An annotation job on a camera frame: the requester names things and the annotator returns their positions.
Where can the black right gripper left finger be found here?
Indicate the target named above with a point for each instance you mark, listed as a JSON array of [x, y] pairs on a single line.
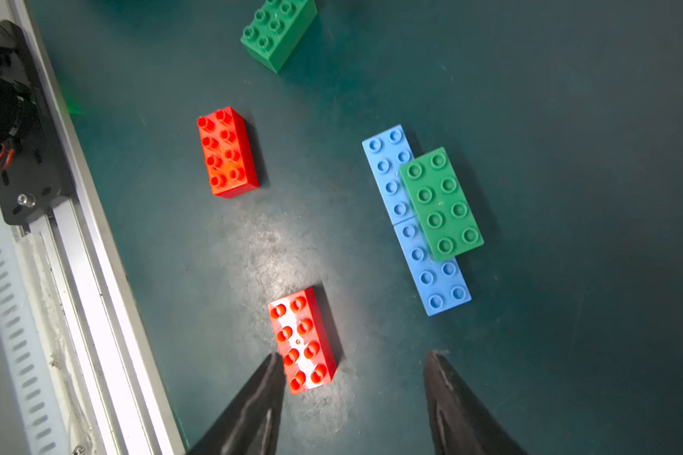
[[251, 423]]

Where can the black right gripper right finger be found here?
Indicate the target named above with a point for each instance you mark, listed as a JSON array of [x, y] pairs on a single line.
[[459, 422]]

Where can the red lego brick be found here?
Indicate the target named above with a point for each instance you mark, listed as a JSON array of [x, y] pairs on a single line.
[[227, 153], [302, 341]]

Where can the blue lego plate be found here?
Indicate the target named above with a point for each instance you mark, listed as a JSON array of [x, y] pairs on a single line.
[[441, 285]]

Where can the green lego brick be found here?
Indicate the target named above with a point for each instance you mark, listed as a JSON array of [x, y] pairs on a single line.
[[276, 29], [444, 214]]

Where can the aluminium front rail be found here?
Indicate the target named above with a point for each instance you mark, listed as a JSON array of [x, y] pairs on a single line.
[[109, 391]]

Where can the white slotted cable duct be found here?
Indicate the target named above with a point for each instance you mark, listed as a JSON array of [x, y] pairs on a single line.
[[34, 396]]

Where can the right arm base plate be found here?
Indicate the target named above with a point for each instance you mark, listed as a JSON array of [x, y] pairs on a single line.
[[34, 172]]

